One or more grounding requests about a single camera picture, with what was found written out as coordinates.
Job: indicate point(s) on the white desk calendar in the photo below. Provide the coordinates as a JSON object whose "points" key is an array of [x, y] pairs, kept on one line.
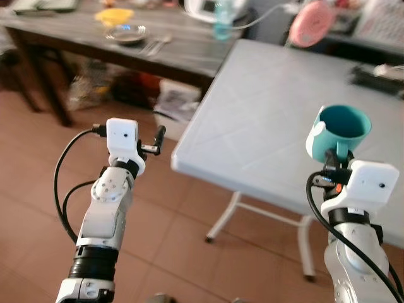
{"points": [[382, 19]]}

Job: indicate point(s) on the silver fork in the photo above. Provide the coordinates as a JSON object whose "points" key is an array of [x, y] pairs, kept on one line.
{"points": [[148, 46]]}

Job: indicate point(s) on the red package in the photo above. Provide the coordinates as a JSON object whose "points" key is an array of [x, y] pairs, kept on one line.
{"points": [[149, 81]]}

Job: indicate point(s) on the white folding table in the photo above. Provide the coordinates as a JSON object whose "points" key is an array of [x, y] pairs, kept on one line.
{"points": [[265, 113]]}

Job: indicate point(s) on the clear glass dish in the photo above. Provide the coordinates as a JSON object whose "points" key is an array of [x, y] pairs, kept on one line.
{"points": [[126, 35]]}

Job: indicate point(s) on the teal cup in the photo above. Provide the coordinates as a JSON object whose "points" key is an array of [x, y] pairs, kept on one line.
{"points": [[344, 123]]}

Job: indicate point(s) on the pink round fan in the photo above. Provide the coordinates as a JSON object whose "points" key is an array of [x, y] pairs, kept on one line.
{"points": [[309, 25]]}

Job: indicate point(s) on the green plastic bottle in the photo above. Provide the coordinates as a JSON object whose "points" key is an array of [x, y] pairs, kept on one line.
{"points": [[222, 22]]}

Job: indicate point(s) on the green flat tray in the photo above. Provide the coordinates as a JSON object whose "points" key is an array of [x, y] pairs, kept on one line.
{"points": [[44, 5]]}

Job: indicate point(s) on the white kitchen appliance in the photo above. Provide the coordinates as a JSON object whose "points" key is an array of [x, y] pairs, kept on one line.
{"points": [[201, 9]]}

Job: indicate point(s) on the white printed bag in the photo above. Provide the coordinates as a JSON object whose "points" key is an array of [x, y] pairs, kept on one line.
{"points": [[177, 101]]}

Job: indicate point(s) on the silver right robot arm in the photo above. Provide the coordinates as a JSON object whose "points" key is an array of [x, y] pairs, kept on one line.
{"points": [[353, 271]]}

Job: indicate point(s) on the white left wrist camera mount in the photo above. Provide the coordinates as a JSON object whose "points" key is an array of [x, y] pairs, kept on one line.
{"points": [[123, 142]]}

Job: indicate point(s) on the dark wooden table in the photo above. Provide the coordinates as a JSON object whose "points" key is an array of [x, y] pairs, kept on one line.
{"points": [[183, 53]]}

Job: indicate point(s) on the yellow bowl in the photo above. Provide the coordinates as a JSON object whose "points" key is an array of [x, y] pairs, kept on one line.
{"points": [[115, 16]]}

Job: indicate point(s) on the black flat device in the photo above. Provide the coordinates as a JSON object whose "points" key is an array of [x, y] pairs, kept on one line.
{"points": [[372, 82]]}

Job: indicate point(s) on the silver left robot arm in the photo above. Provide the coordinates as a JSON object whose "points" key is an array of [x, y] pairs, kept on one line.
{"points": [[107, 214]]}

